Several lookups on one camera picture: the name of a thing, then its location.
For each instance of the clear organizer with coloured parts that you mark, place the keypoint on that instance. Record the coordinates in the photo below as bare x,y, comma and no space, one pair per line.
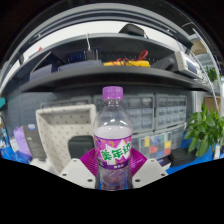
155,145

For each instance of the white metal shelf rack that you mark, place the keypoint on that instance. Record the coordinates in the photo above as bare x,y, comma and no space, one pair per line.
211,73

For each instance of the white carton box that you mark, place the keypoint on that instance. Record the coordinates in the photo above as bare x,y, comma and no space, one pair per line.
41,164

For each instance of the black box with white label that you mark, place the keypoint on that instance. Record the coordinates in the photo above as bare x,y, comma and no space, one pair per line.
164,162

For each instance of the flat black box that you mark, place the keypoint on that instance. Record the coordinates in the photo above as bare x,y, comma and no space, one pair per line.
183,156

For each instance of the purple-capped clear drink bottle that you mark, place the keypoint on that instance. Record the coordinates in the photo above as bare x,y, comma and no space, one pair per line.
113,133

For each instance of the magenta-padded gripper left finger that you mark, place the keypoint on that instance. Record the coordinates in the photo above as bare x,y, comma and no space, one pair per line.
75,171

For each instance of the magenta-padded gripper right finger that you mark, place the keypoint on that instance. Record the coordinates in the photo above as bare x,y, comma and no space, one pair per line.
150,171

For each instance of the black zip case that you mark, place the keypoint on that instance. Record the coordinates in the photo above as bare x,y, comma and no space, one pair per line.
80,146

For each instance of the green potted plant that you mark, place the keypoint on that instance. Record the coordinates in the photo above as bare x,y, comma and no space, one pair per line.
203,130

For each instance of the dark grey tall carton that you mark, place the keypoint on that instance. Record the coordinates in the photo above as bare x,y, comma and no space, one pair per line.
35,141

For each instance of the beige perforated tray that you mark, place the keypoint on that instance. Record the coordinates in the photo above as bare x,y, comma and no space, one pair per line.
60,130

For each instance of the dark grey overhead shelf unit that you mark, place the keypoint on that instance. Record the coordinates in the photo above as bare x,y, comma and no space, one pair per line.
100,75

